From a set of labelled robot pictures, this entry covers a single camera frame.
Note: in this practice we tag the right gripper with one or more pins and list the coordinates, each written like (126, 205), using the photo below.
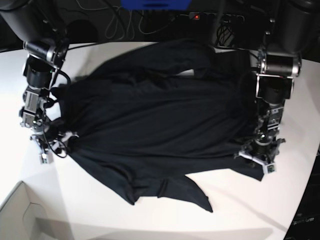
(49, 146)

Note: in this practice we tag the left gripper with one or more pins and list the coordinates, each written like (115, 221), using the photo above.
(261, 153)

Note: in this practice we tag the black t-shirt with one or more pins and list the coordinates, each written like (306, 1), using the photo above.
(144, 120)

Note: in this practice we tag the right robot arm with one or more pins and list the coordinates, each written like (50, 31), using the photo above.
(44, 35)

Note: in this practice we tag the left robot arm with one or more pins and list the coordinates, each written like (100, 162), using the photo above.
(279, 63)

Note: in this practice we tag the white cardboard box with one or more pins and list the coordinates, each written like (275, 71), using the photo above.
(21, 219)

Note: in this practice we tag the black power strip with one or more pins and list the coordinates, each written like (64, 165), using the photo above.
(226, 18)

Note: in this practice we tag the blue plastic bin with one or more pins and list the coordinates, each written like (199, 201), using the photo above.
(155, 4)

